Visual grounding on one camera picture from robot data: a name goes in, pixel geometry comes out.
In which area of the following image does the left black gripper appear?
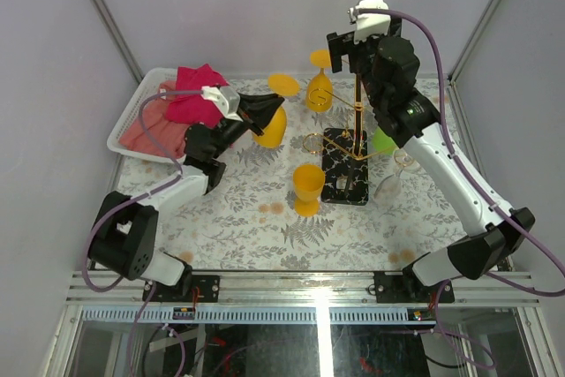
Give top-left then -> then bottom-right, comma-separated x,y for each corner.
210,91 -> 282,161

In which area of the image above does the orange wine glass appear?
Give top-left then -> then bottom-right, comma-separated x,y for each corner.
292,163 -> 326,217
252,73 -> 300,149
305,49 -> 333,113

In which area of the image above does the gold wine glass rack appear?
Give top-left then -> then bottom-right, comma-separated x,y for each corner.
303,77 -> 380,206

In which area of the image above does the green plastic wine glass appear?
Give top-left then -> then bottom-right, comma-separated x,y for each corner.
372,127 -> 397,155

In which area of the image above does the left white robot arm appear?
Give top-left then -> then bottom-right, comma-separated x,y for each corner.
84,86 -> 284,302

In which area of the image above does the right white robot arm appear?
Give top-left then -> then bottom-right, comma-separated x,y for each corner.
327,19 -> 535,302

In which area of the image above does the magenta cloth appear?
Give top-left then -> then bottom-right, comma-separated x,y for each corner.
165,64 -> 229,128

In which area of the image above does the floral table mat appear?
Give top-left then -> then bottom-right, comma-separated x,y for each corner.
94,77 -> 500,271

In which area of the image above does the white plastic basket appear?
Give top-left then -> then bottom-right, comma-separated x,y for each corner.
107,68 -> 185,162

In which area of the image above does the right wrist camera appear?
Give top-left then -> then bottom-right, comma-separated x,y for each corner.
348,0 -> 391,43

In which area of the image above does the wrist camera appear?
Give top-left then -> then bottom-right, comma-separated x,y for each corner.
201,86 -> 243,122
348,0 -> 391,43

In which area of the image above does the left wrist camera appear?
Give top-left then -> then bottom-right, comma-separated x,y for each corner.
201,86 -> 243,122

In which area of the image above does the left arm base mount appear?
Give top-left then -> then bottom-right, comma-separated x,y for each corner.
143,262 -> 221,305

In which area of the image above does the aluminium front rail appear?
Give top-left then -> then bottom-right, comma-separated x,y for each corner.
65,270 -> 540,308

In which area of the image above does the blue cable duct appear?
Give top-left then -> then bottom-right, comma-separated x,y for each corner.
83,305 -> 435,325

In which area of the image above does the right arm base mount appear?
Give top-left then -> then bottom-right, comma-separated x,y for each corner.
373,262 -> 460,304

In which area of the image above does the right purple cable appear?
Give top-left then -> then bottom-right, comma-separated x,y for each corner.
357,7 -> 565,369

